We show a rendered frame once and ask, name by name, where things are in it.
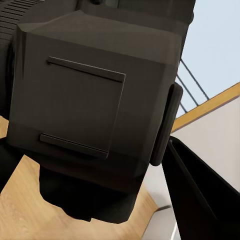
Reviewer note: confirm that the digital camera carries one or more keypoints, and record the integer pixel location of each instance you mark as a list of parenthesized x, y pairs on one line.
[(88, 88)]

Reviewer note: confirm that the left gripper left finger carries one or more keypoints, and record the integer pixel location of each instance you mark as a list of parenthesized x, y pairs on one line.
[(9, 160)]

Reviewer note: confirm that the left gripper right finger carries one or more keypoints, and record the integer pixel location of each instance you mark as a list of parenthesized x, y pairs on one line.
[(205, 205)]

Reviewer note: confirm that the fixed window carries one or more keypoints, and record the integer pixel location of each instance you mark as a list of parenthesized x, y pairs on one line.
[(209, 69)]

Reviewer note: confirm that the nightstand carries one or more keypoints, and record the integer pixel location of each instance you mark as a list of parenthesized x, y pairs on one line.
[(162, 226)]

